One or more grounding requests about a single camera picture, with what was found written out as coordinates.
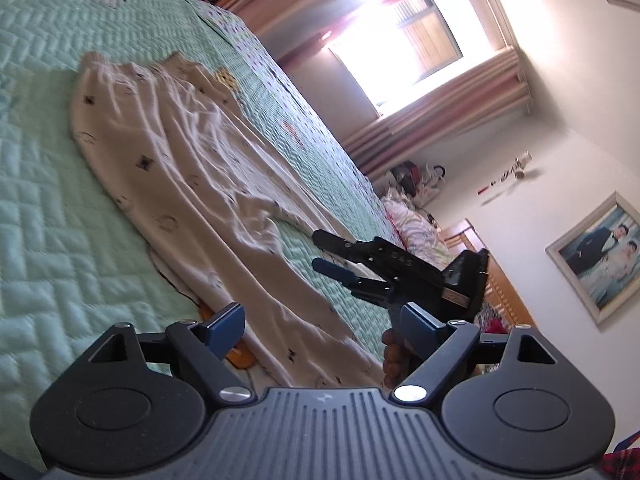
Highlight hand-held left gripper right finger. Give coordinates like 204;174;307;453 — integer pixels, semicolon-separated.
391;302;557;403

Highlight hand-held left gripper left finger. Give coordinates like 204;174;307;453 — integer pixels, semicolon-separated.
89;302;253;403

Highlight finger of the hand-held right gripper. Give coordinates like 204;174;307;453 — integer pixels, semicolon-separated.
311;228;387;267
311;257;397;305

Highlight beige printed pants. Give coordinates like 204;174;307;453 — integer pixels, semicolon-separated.
69;51;401;388

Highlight person's right hand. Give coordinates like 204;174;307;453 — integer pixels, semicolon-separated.
381;329;417;389

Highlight floral pillow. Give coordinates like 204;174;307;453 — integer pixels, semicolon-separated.
382;195;451;261

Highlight wooden headboard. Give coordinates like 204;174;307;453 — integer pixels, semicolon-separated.
440;217;538;333

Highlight dark red bag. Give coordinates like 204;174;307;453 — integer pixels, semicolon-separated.
391;161;426;196

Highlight framed wedding photo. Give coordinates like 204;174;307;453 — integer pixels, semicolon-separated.
545;191;640;330

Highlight pink curtain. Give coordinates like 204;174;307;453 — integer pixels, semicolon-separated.
225;0;481;68
342;45;533;176

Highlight green quilted bee bedspread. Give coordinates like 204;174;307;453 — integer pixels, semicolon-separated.
0;0;416;471

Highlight window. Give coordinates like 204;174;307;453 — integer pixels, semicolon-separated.
327;0;506;116

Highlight red plaid clothing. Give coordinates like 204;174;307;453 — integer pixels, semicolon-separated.
600;450;640;480

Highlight red wall tassel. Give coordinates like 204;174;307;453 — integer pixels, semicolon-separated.
477;151;533;196

